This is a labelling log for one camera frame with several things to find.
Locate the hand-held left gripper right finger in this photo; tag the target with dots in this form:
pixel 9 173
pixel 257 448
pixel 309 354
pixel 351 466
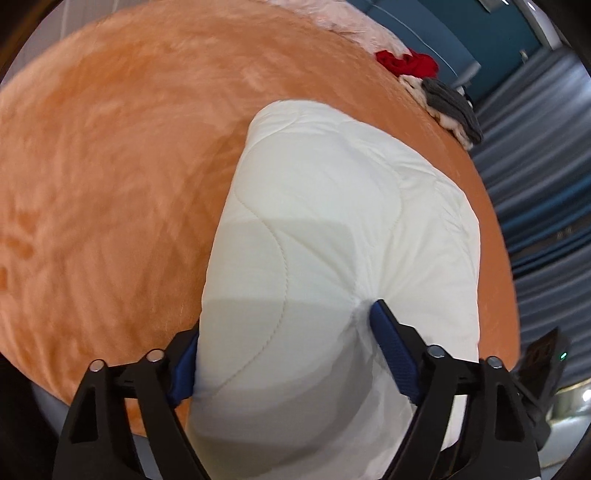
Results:
pixel 397 355

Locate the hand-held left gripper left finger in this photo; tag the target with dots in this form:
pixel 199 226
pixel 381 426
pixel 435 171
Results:
pixel 182 374

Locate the blue grey striped curtain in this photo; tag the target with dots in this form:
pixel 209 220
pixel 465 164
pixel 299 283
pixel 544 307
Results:
pixel 540 194

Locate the orange plush blanket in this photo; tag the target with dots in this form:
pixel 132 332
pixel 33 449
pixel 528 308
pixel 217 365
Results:
pixel 115 184

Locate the grey knitted garment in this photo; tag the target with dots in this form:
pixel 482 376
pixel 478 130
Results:
pixel 450 104

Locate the cream fluffy garment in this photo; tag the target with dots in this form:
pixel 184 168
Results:
pixel 415 90

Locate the red garment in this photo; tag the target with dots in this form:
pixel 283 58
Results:
pixel 408 63

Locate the teal padded headboard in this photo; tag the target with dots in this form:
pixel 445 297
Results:
pixel 438 27

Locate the pink fluffy blanket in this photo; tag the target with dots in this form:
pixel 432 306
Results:
pixel 351 23

